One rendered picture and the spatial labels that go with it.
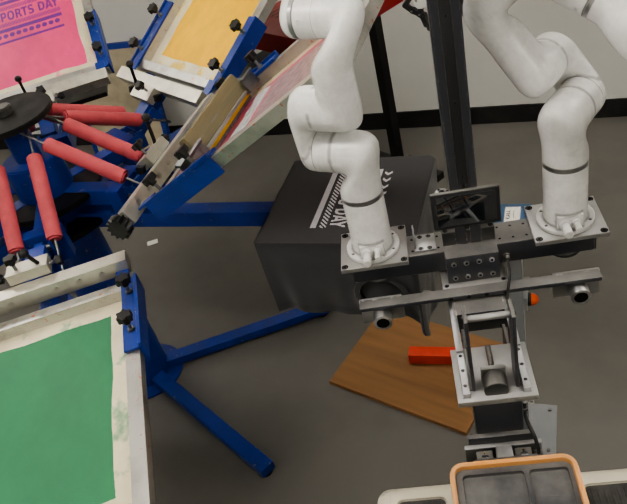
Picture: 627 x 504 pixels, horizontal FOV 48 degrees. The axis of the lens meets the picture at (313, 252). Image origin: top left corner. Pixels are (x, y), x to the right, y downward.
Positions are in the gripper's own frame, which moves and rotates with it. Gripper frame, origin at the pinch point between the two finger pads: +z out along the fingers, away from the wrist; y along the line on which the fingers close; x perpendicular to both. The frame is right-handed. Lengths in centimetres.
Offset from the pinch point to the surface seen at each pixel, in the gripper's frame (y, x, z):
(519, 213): 0, -12, 54
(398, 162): -38, 18, 45
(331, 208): -54, -6, 40
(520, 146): -40, 173, 143
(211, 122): -73, -6, 0
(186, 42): -119, 73, -6
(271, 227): -70, -15, 35
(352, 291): -53, -21, 61
